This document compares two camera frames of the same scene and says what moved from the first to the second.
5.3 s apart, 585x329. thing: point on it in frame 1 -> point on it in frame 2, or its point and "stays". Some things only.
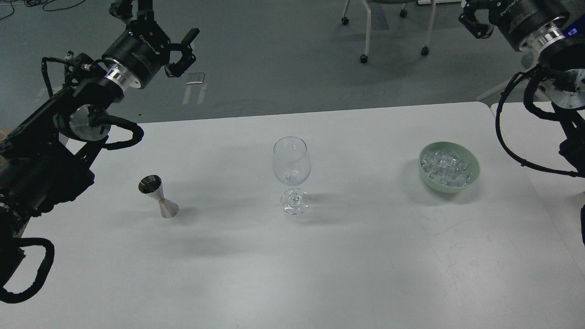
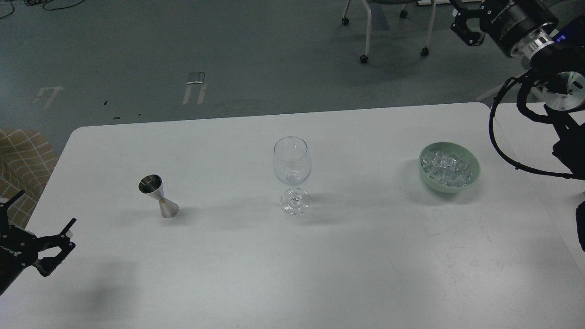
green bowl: (448, 167) stays
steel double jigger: (152, 185) stays
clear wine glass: (291, 161) stays
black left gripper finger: (123, 10) -> (4, 207)
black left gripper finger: (186, 58) -> (45, 265)
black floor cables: (29, 3) stays
